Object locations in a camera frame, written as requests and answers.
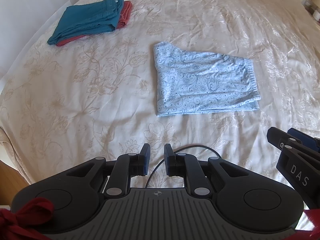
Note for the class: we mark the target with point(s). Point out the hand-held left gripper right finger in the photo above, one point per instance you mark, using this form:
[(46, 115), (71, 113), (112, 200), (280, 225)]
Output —
[(168, 161)]

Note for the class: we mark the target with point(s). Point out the white round device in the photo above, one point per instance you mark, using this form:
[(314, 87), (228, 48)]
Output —
[(317, 16)]

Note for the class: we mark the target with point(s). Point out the light blue floral pants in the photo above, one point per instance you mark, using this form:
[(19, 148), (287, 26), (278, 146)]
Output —
[(200, 80)]

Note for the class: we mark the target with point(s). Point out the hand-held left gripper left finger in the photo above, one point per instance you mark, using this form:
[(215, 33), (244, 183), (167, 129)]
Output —
[(146, 160)]

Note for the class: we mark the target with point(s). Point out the folded teal pants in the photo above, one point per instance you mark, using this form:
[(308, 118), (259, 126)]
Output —
[(85, 17)]

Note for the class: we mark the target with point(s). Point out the red cloth tie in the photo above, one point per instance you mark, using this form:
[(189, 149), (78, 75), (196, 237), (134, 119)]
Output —
[(22, 217)]

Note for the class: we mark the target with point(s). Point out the white wall socket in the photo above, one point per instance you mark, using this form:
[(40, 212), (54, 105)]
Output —
[(307, 2)]

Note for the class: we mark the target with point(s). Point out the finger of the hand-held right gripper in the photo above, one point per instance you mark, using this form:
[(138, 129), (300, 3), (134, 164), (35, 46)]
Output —
[(276, 137), (307, 140)]

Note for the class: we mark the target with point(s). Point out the cream embroidered bed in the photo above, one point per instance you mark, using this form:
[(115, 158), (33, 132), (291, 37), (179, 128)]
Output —
[(75, 92)]

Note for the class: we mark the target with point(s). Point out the folded red pants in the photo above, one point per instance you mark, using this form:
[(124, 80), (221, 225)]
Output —
[(126, 12)]

